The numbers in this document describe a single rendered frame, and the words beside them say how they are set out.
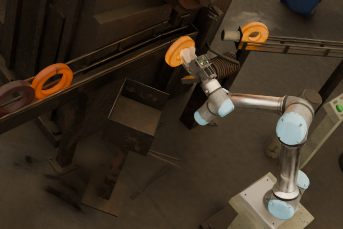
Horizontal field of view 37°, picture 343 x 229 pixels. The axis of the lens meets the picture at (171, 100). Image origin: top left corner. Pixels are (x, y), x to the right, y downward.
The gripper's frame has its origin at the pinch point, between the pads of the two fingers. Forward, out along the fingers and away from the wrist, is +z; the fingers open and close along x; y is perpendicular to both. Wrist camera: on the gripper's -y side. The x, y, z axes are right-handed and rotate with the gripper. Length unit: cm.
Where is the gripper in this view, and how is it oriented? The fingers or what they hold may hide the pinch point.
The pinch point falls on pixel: (181, 48)
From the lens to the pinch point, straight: 231.3
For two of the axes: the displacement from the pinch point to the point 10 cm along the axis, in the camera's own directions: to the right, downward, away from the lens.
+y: 4.5, -4.6, -7.7
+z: -5.4, -8.3, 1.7
